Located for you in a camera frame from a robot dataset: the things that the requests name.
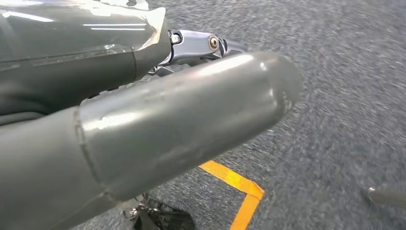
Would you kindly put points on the large stainless steel workbench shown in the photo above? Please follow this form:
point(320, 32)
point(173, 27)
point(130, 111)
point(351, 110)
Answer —
point(387, 196)

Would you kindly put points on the black robot foot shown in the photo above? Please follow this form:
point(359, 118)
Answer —
point(165, 217)

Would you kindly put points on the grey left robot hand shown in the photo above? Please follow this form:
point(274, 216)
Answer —
point(158, 127)

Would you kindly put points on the yellow floor tape square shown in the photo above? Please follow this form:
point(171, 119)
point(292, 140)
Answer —
point(238, 182)

